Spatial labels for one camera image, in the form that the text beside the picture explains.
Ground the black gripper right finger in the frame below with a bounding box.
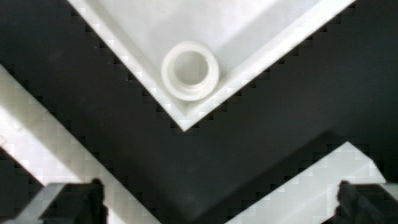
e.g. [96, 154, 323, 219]
[328, 181, 398, 224]

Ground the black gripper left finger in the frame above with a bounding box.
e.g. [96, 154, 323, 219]
[16, 179, 108, 224]

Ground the white square table top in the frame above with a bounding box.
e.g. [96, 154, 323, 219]
[67, 0, 355, 129]

